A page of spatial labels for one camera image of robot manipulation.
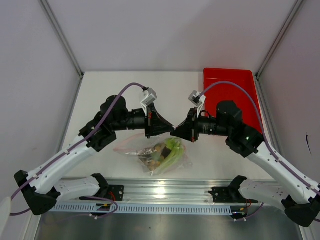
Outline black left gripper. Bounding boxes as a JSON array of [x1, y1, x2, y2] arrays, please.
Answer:
[[112, 103, 175, 140]]

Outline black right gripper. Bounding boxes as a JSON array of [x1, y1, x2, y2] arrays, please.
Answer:
[[170, 106, 231, 143]]

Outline green white celery stalk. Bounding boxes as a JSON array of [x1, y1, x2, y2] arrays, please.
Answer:
[[152, 137, 186, 176]]

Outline clear pink zip top bag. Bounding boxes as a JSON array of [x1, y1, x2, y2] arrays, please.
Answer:
[[113, 133, 193, 176]]

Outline yellow longan fruit bunch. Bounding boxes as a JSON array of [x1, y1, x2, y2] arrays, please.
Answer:
[[139, 143, 172, 172]]

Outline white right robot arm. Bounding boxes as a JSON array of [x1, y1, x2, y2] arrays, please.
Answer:
[[171, 100, 320, 228]]

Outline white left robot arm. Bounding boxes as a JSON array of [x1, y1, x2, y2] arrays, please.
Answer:
[[14, 95, 174, 216]]

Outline red plastic tray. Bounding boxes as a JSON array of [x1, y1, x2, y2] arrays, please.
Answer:
[[203, 68, 263, 133]]

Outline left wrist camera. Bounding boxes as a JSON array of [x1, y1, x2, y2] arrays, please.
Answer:
[[139, 87, 157, 112]]

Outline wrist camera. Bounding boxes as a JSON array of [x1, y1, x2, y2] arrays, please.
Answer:
[[139, 87, 157, 112], [188, 90, 206, 117]]

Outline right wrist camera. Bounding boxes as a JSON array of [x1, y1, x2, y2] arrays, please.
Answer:
[[188, 90, 206, 117]]

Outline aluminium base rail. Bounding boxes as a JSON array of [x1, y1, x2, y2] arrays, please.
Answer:
[[107, 179, 231, 204]]

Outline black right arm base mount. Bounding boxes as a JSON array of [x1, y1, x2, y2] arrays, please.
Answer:
[[208, 186, 258, 204]]

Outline slotted grey cable duct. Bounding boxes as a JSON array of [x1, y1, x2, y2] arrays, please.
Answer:
[[50, 202, 248, 216]]

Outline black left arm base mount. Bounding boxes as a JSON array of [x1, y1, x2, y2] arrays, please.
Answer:
[[93, 184, 125, 202]]

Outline right aluminium frame post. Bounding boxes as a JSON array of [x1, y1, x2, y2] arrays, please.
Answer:
[[255, 0, 306, 81]]

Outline aluminium frame post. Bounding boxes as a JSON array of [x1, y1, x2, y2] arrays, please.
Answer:
[[255, 0, 306, 81], [37, 0, 84, 78]]

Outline left aluminium frame post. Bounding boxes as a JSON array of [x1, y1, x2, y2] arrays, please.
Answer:
[[37, 0, 84, 78]]

